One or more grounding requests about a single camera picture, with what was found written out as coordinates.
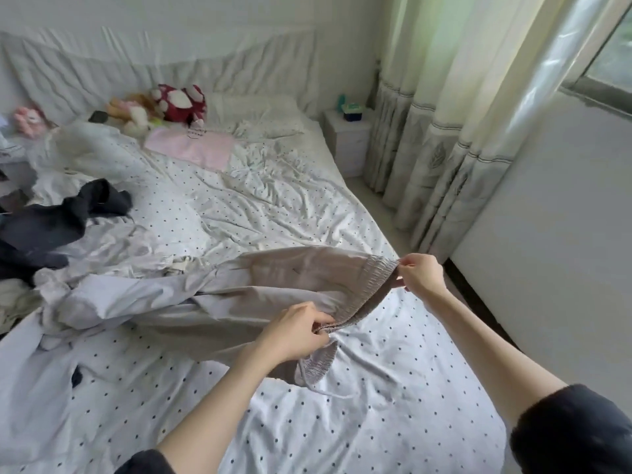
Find person's left hand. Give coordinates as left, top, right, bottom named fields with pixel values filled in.
left=255, top=301, right=337, bottom=366

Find person's right hand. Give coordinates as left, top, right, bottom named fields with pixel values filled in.
left=397, top=252, right=454, bottom=307

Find light grey smocked garment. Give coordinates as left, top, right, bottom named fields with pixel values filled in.
left=0, top=244, right=404, bottom=460

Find dark denim jeans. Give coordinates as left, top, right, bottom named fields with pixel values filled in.
left=0, top=178, right=134, bottom=284

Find person's right forearm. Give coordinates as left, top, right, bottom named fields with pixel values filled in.
left=429, top=289, right=572, bottom=431

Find person's left forearm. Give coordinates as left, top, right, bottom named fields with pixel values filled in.
left=158, top=342, right=288, bottom=474

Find white dotted bed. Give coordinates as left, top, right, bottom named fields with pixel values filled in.
left=0, top=88, right=510, bottom=474

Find person's black left sleeve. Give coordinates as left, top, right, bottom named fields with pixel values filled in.
left=113, top=449, right=177, bottom=474

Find person's black sleeve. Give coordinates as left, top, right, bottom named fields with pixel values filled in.
left=113, top=449, right=177, bottom=474
left=508, top=382, right=632, bottom=474

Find person's black right sleeve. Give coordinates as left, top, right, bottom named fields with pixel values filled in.
left=508, top=382, right=632, bottom=474

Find white bedside cabinet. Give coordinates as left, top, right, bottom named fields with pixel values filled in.
left=324, top=105, right=377, bottom=180

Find striped beige curtain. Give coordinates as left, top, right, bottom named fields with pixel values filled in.
left=360, top=0, right=618, bottom=263

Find white pillow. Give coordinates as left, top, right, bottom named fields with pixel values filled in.
left=202, top=92, right=312, bottom=144

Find red white plush toy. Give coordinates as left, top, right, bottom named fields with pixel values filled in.
left=150, top=84, right=211, bottom=129

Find grey framed window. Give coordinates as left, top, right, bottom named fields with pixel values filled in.
left=561, top=5, right=632, bottom=119

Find plush toys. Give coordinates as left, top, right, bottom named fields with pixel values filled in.
left=103, top=93, right=164, bottom=134

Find white crumpled blanket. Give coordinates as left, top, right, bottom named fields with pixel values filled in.
left=24, top=121, right=213, bottom=257

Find small pink plush toy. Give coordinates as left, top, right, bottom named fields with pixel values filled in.
left=12, top=105, right=51, bottom=140

